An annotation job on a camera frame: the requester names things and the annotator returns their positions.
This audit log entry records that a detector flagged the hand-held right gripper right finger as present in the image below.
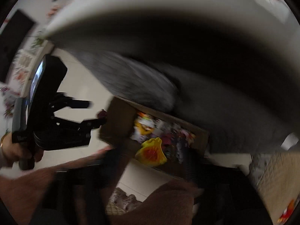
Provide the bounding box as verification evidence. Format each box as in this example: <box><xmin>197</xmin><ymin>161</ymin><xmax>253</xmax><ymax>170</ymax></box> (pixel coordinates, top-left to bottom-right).
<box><xmin>184</xmin><ymin>149</ymin><xmax>249</xmax><ymax>193</ymax></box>

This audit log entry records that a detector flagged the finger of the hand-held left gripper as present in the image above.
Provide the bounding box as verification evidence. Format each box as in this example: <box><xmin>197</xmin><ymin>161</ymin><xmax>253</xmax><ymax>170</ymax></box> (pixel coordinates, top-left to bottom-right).
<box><xmin>50</xmin><ymin>93</ymin><xmax>92</xmax><ymax>113</ymax></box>
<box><xmin>52</xmin><ymin>116</ymin><xmax>108</xmax><ymax>134</ymax></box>

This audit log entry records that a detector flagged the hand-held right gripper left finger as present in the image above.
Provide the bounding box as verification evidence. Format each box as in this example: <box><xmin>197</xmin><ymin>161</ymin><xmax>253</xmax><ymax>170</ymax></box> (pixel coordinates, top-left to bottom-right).
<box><xmin>56</xmin><ymin>145</ymin><xmax>128</xmax><ymax>193</ymax></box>

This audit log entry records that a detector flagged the brown cardboard box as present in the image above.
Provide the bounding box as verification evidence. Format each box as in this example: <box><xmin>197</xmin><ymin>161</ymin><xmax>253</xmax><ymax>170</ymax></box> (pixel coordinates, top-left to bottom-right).
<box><xmin>98</xmin><ymin>96</ymin><xmax>210</xmax><ymax>181</ymax></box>

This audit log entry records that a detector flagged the person's left hand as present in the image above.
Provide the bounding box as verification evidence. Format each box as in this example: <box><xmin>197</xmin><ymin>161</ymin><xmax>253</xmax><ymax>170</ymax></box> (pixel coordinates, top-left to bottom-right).
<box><xmin>0</xmin><ymin>137</ymin><xmax>44</xmax><ymax>168</ymax></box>

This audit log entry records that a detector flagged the pile of mixed toys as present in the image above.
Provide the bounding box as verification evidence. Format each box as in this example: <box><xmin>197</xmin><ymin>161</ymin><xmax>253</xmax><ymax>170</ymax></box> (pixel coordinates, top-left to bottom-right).
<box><xmin>129</xmin><ymin>112</ymin><xmax>196</xmax><ymax>164</ymax></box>

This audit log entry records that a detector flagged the yellow and orange toy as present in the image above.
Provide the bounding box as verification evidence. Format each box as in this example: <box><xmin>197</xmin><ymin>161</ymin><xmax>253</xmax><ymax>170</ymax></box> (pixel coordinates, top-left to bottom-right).
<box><xmin>134</xmin><ymin>137</ymin><xmax>168</xmax><ymax>167</ymax></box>

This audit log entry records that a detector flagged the person's leg in brown trousers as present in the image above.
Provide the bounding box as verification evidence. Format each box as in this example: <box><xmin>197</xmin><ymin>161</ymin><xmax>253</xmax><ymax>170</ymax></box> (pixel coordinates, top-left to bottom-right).
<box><xmin>0</xmin><ymin>145</ymin><xmax>113</xmax><ymax>225</ymax></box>
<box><xmin>110</xmin><ymin>180</ymin><xmax>205</xmax><ymax>225</ymax></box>

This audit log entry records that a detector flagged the black television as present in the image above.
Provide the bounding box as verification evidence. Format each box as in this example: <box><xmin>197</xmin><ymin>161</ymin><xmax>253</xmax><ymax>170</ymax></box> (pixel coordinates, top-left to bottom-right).
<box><xmin>0</xmin><ymin>9</ymin><xmax>36</xmax><ymax>83</ymax></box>

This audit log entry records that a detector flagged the floral fabric sofa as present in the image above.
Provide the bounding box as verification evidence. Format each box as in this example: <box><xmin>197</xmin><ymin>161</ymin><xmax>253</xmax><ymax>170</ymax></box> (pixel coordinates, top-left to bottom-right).
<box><xmin>105</xmin><ymin>152</ymin><xmax>300</xmax><ymax>217</ymax></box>

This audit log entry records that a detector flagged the red plush toy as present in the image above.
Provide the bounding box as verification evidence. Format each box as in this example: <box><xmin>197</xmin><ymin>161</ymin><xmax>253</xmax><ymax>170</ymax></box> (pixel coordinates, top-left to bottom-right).
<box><xmin>277</xmin><ymin>200</ymin><xmax>296</xmax><ymax>225</ymax></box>

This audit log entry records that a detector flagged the gold bracelet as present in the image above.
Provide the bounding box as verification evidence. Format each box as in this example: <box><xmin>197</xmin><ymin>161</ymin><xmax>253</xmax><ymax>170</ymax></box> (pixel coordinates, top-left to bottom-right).
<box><xmin>0</xmin><ymin>133</ymin><xmax>11</xmax><ymax>148</ymax></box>

